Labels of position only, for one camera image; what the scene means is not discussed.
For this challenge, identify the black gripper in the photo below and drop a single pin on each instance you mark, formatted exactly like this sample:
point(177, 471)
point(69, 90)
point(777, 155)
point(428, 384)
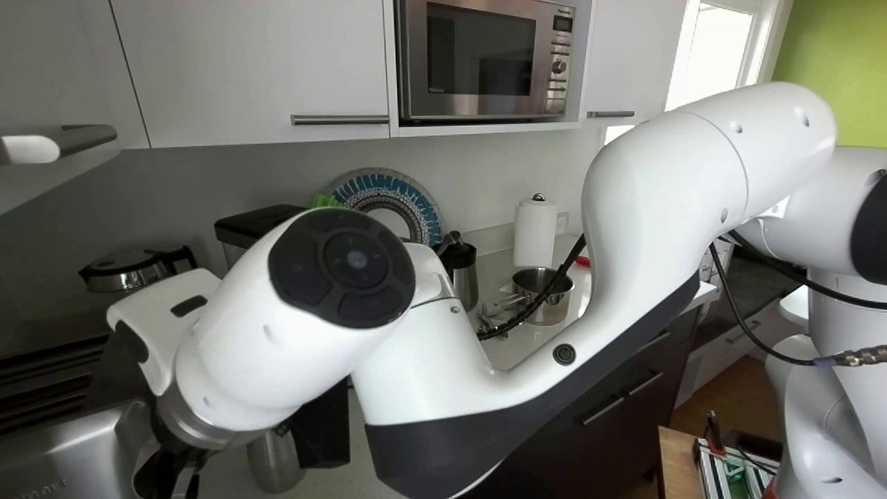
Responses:
point(169, 471)

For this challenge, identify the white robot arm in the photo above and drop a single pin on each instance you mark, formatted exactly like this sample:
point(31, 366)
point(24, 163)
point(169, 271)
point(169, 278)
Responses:
point(647, 184)

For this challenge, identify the silver metal cup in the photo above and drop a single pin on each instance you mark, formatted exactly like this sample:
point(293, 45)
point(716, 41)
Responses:
point(271, 459)

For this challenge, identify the black coffee maker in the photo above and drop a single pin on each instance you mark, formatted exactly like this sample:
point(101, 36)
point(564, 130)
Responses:
point(253, 224)

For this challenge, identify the small green object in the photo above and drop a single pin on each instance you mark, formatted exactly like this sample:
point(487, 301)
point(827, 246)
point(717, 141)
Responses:
point(322, 197)

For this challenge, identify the grey range hood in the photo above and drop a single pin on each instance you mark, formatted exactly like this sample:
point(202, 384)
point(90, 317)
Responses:
point(45, 147)

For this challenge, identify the blue patterned plate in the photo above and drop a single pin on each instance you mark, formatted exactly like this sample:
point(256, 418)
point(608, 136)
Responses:
point(392, 197)

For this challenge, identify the steel carafe with black lid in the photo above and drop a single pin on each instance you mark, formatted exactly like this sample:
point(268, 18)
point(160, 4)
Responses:
point(461, 266)

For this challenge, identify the white upper cabinet door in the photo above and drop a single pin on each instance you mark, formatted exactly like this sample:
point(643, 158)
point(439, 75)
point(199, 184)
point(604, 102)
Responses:
point(633, 55)
point(55, 64)
point(249, 64)

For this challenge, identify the white paper towel roll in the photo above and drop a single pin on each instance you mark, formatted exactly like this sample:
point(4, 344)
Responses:
point(536, 234)

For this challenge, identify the dark kitchen base cabinet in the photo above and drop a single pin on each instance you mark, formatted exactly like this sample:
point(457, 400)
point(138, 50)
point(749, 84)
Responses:
point(609, 416)

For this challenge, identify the steel microwave oven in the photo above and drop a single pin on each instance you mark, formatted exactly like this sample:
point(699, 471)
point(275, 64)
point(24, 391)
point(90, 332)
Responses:
point(487, 58)

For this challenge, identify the white tray of tools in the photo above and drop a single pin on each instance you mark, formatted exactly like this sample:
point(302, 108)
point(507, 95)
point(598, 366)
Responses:
point(729, 460)

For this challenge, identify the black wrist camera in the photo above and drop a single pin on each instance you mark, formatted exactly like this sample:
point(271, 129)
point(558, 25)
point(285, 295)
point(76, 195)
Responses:
point(318, 429)

